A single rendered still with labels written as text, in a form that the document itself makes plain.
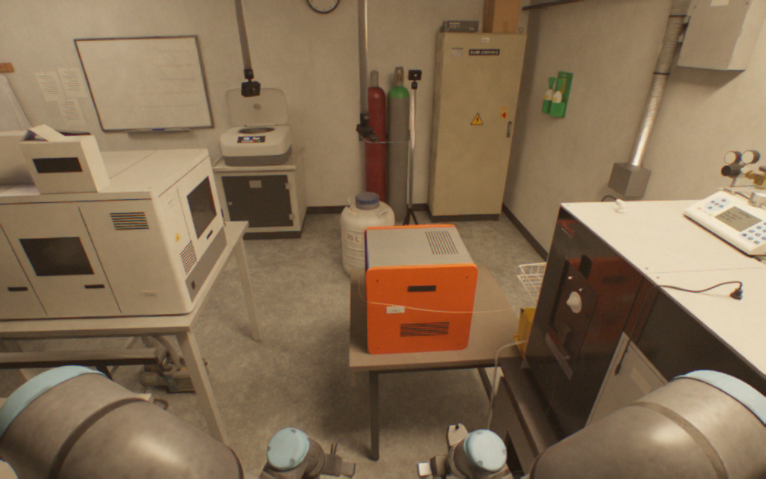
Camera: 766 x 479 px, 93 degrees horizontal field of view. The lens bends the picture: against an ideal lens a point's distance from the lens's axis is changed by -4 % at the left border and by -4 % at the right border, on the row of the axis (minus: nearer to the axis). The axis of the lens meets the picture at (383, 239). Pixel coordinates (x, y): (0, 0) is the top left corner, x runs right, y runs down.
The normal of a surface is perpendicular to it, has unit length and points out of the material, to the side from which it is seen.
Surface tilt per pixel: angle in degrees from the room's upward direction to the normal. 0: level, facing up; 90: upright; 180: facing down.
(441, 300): 90
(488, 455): 19
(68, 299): 90
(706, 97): 90
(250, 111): 105
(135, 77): 90
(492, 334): 0
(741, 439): 35
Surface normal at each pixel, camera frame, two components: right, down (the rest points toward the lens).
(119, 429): 0.26, -0.83
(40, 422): -0.16, -0.65
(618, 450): -0.60, -0.65
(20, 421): -0.24, -0.48
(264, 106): 0.07, 0.68
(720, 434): 0.17, -0.61
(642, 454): -0.43, -0.63
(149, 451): 0.57, -0.59
